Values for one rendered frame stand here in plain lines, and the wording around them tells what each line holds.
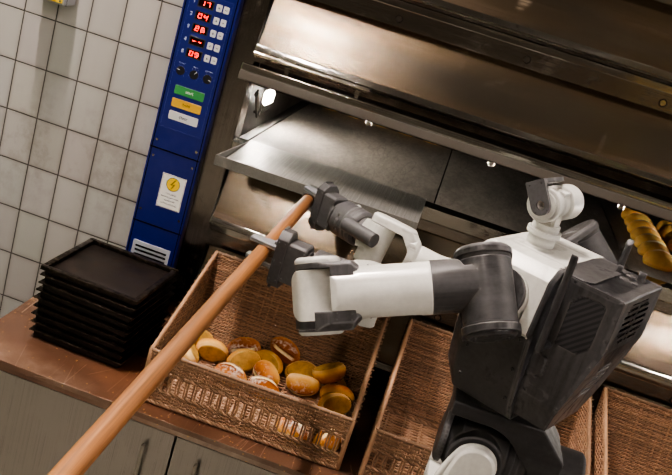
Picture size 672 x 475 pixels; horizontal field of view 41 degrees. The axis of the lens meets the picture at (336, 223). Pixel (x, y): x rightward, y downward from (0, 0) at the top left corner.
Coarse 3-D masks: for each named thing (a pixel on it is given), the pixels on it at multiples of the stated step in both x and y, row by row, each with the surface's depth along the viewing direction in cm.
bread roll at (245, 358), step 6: (234, 354) 253; (240, 354) 253; (246, 354) 254; (252, 354) 254; (258, 354) 256; (228, 360) 253; (234, 360) 252; (240, 360) 253; (246, 360) 254; (252, 360) 254; (258, 360) 255; (240, 366) 253; (246, 366) 254; (252, 366) 254
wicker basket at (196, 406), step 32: (224, 256) 264; (192, 288) 247; (256, 288) 264; (288, 288) 263; (224, 320) 265; (256, 320) 264; (288, 320) 263; (384, 320) 256; (320, 352) 263; (352, 352) 261; (160, 384) 237; (192, 384) 225; (256, 384) 222; (352, 384) 262; (192, 416) 227; (224, 416) 226; (256, 416) 236; (288, 416) 223; (320, 416) 222; (352, 416) 222; (288, 448) 225; (320, 448) 224
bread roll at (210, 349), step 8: (200, 344) 252; (208, 344) 252; (216, 344) 253; (200, 352) 253; (208, 352) 253; (216, 352) 254; (224, 352) 254; (208, 360) 255; (216, 360) 255; (224, 360) 256
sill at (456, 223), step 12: (240, 144) 258; (432, 204) 257; (432, 216) 253; (444, 216) 253; (456, 216) 252; (468, 216) 256; (456, 228) 253; (468, 228) 252; (480, 228) 252; (492, 228) 251; (504, 228) 255; (648, 276) 252
